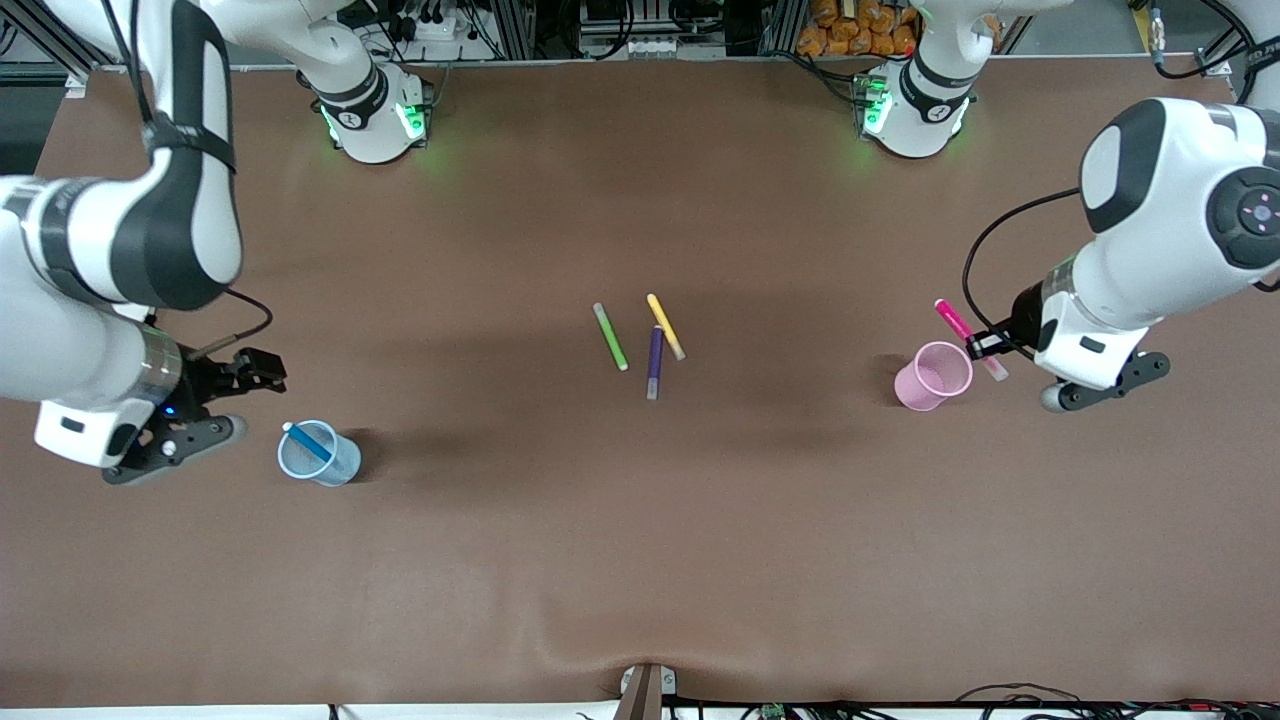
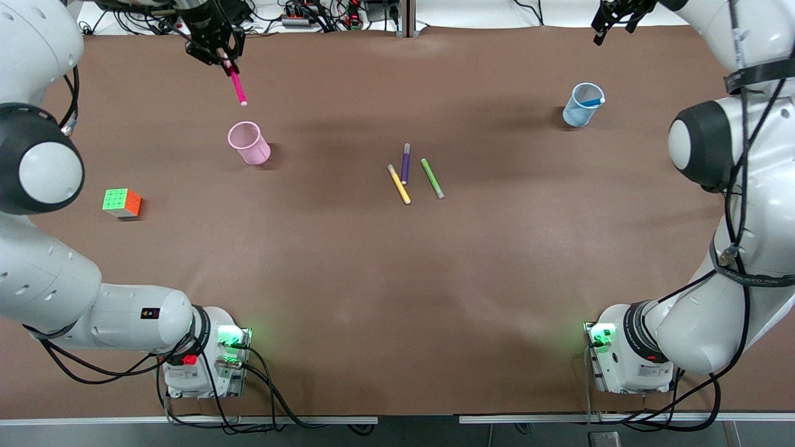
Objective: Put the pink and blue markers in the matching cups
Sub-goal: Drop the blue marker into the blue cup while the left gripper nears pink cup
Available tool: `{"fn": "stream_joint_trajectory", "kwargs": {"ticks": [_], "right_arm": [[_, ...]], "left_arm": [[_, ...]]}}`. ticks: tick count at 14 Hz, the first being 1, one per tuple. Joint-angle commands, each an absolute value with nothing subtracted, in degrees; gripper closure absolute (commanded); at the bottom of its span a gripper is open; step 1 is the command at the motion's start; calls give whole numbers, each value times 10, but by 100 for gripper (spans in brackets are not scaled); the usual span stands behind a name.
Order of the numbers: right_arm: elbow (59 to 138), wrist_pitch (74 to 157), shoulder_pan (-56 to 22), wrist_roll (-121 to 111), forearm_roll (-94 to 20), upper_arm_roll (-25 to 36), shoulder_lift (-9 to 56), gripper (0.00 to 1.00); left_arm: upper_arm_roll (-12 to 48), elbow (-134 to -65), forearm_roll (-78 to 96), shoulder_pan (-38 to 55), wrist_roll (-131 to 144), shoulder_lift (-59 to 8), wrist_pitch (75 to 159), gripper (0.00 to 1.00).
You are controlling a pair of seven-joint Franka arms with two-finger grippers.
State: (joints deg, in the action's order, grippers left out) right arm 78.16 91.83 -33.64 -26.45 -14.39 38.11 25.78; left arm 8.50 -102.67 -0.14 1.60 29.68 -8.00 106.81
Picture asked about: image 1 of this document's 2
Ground pink marker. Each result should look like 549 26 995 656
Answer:
934 298 1010 382

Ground blue marker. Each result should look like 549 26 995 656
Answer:
282 421 336 464

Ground pink mesh cup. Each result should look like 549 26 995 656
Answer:
893 340 975 413

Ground blue mesh cup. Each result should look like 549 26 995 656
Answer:
277 419 363 488

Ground yellow marker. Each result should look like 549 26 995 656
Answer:
646 292 688 362

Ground orange snack bags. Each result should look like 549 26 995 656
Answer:
796 0 919 58

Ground green marker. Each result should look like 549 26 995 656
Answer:
592 302 631 373

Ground white power strip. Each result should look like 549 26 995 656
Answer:
395 8 471 43

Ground brown table cover sheet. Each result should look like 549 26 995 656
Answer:
0 55 1280 707

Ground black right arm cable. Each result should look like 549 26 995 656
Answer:
185 288 274 361

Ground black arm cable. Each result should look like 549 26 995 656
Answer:
185 288 274 361
962 0 1256 341

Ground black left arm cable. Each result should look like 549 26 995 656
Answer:
962 0 1256 341

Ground metal table edge bracket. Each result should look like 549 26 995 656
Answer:
618 662 678 720

